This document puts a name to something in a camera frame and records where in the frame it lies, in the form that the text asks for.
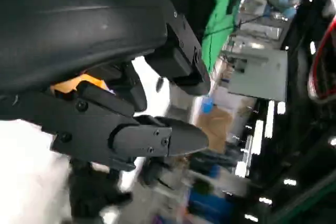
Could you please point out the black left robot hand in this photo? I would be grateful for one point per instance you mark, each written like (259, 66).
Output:
(65, 32)

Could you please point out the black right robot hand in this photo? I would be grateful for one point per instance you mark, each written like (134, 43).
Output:
(92, 192)

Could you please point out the orange and white bread roll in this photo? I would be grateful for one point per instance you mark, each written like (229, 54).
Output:
(86, 80)

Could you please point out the brown cardboard box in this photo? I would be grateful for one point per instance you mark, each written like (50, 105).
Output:
(215, 129)

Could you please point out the small blue object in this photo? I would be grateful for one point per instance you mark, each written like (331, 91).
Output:
(207, 104)

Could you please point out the green cloth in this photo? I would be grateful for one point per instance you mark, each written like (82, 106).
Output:
(218, 37)

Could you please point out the grey cabinet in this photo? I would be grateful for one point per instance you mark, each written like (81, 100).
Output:
(262, 74)

